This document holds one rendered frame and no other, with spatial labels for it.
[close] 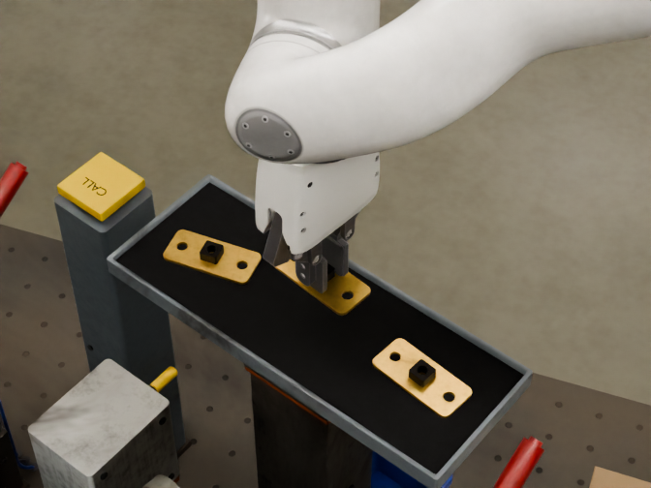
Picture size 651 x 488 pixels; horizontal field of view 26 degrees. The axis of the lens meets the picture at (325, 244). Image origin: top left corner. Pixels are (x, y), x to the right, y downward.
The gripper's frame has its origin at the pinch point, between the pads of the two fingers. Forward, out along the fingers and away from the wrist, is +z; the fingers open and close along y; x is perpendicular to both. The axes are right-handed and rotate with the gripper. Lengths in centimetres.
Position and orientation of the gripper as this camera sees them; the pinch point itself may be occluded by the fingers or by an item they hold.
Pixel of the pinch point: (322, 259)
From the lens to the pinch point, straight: 116.9
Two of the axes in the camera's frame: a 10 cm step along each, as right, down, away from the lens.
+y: -6.9, 5.4, -4.8
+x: 7.2, 5.2, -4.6
